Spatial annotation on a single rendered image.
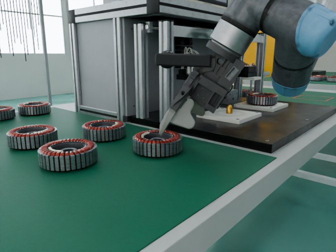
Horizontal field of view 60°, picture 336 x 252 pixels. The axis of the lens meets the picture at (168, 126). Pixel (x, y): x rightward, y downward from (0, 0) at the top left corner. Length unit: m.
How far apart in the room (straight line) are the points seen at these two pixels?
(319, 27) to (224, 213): 0.31
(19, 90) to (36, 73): 0.55
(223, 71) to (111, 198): 0.32
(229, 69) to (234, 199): 0.25
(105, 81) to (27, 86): 6.50
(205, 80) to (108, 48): 0.49
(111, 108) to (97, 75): 0.13
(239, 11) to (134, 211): 0.38
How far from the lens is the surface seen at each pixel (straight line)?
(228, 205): 0.46
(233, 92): 1.21
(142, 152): 0.62
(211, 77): 0.59
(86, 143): 0.62
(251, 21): 0.57
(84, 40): 1.10
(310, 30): 0.52
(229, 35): 0.56
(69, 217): 0.43
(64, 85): 7.90
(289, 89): 0.65
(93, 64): 1.06
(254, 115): 0.93
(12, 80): 7.36
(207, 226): 0.42
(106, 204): 0.45
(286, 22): 0.53
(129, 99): 0.94
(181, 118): 0.56
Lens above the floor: 0.96
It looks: 14 degrees down
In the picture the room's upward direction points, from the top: straight up
